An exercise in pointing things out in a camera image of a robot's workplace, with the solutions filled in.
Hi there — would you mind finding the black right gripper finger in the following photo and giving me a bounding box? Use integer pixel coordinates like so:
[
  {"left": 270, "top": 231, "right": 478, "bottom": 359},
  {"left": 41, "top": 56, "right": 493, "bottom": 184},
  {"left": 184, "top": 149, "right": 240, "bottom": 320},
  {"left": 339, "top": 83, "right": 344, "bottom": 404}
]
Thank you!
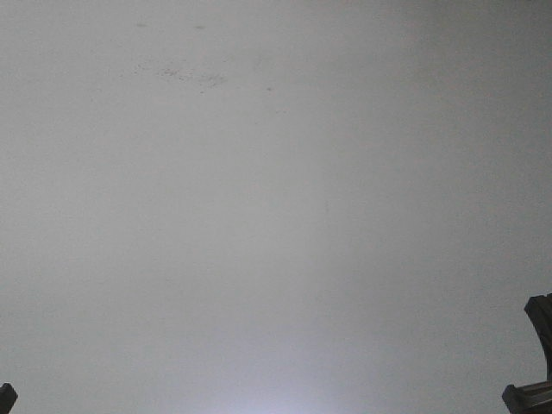
[{"left": 502, "top": 294, "right": 551, "bottom": 414}]

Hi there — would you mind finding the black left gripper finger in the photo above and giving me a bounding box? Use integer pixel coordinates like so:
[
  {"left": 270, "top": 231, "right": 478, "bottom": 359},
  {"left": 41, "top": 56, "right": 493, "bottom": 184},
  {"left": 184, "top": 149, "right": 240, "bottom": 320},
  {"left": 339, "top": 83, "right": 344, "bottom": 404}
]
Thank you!
[{"left": 0, "top": 383, "right": 18, "bottom": 414}]

